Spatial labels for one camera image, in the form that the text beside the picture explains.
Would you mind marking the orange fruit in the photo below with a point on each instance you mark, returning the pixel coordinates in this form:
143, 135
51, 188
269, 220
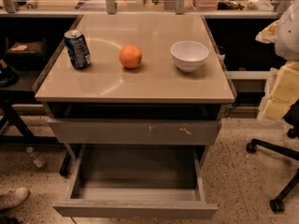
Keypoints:
130, 56

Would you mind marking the white bowl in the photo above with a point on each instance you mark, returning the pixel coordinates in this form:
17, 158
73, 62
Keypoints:
189, 55

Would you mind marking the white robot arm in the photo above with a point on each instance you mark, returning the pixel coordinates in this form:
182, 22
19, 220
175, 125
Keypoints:
284, 33

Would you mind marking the grey drawer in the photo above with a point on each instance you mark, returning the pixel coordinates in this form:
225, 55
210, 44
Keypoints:
136, 181
135, 131

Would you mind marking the white shoe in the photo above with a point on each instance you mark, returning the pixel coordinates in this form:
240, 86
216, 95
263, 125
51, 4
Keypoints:
13, 198

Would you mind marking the clear plastic bottle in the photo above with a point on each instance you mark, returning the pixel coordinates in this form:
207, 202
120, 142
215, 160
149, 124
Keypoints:
36, 157

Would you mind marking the foam gripper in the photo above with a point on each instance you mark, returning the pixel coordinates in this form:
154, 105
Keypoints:
288, 34

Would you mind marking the grey top drawer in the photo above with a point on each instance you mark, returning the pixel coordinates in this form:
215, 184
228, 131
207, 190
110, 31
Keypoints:
135, 131

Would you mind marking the black stand left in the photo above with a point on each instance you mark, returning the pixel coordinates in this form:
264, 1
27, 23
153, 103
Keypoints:
22, 62

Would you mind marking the blue soda can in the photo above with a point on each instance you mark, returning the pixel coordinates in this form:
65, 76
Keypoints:
77, 49

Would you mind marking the beige drawer cabinet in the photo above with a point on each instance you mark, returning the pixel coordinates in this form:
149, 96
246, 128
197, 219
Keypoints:
153, 79

